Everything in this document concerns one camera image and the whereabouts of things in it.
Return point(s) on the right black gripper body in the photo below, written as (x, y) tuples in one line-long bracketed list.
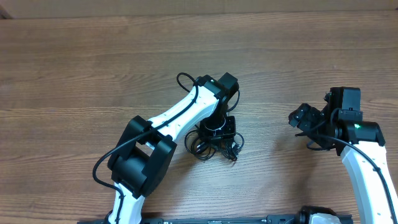
[(306, 116)]

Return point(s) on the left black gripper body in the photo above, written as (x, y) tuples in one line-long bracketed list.
[(224, 144)]

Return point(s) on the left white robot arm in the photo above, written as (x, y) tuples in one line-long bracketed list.
[(143, 153)]

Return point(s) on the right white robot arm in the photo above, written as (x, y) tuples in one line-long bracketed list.
[(359, 144)]

